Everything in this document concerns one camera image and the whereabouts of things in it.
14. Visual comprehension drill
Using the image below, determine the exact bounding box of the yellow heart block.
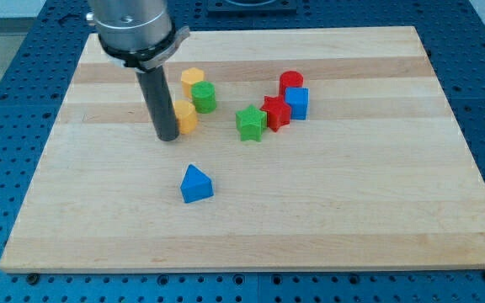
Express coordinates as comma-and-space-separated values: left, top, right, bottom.
173, 100, 198, 135

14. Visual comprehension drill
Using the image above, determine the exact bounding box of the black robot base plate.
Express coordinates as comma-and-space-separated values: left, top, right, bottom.
205, 0, 299, 15

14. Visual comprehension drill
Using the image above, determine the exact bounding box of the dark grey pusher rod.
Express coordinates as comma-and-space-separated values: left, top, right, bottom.
136, 66, 179, 141

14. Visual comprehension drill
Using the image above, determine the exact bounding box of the blue cube block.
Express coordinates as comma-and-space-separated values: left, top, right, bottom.
285, 88, 309, 120

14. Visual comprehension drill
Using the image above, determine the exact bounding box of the yellow hexagon block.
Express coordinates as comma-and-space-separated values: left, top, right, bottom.
180, 67, 205, 98

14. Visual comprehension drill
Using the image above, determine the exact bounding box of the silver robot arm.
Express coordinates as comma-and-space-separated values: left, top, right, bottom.
86, 0, 190, 141

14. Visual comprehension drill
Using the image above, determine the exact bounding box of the green cylinder block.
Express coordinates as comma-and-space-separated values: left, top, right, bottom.
191, 81, 216, 114

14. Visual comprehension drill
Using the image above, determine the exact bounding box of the red cylinder block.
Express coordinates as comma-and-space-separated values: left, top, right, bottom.
279, 71, 304, 95

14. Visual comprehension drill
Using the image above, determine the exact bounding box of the red star block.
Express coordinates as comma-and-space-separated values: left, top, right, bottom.
260, 95, 291, 132

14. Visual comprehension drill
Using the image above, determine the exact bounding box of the green star block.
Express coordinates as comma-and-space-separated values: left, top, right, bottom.
235, 104, 267, 142

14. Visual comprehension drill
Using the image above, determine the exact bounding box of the blue triangle block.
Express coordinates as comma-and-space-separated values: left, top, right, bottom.
179, 164, 214, 204

